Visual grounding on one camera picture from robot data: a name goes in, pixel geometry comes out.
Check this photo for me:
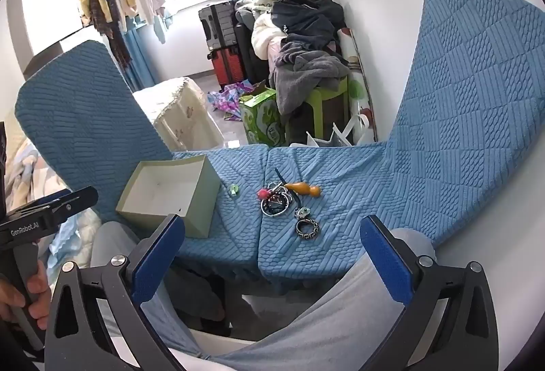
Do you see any black white patterned bangle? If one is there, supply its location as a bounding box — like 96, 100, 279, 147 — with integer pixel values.
295, 218, 321, 240

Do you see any orange gourd pendant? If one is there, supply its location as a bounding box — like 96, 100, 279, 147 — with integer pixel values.
284, 182, 322, 198

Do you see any person's left hand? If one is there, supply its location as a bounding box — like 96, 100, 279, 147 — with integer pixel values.
0, 259, 53, 331

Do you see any blue textured chair cover left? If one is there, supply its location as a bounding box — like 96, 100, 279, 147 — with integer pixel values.
15, 41, 173, 221

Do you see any blue textured chair cover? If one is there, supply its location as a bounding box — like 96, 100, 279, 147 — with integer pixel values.
382, 0, 545, 247
15, 41, 173, 221

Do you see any pale green open box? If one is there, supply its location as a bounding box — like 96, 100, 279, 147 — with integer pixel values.
116, 155, 221, 239

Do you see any green flower brooch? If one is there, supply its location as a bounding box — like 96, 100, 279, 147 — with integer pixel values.
295, 207, 310, 220

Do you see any cream lace covered table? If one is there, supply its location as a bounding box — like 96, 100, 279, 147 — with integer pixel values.
133, 77, 223, 152

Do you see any silver hoop bangle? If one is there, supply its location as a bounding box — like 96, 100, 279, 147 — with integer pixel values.
261, 187, 293, 217

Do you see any black curved hair stick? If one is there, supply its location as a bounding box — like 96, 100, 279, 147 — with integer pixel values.
274, 168, 287, 188

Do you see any white tote bag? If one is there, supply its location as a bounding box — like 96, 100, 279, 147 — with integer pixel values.
290, 114, 372, 148

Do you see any blue textured chair cover right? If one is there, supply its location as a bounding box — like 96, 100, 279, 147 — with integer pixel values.
382, 0, 545, 247

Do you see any purple floral cloth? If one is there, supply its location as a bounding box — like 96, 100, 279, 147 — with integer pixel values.
207, 80, 254, 122

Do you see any green cardboard box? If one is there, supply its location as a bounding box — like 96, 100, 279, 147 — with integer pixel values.
238, 88, 285, 148

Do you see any green plastic stool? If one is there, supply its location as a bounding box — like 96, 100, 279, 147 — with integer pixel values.
287, 77, 348, 144

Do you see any red suitcase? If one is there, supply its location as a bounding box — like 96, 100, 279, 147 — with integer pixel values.
207, 45, 246, 88

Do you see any grey fleece garment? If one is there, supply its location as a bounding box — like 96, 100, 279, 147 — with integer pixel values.
269, 42, 350, 116

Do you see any dark navy jacket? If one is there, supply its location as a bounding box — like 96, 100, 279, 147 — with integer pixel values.
271, 0, 346, 50

